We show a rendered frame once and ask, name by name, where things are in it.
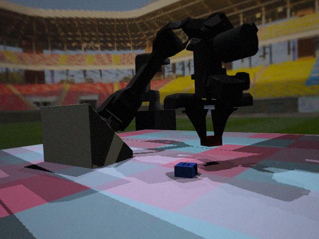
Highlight blue block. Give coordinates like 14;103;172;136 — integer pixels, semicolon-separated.
174;162;197;178

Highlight red block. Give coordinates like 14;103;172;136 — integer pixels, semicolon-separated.
200;135;222;147

